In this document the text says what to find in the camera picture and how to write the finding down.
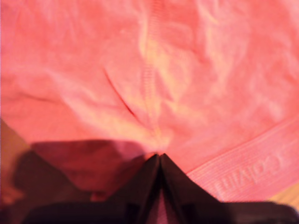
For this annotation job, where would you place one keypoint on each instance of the pink underwear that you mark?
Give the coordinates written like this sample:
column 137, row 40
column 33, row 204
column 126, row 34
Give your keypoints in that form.
column 163, row 70

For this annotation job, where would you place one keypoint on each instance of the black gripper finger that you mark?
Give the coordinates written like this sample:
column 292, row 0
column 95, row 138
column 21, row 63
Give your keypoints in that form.
column 177, row 186
column 142, row 186

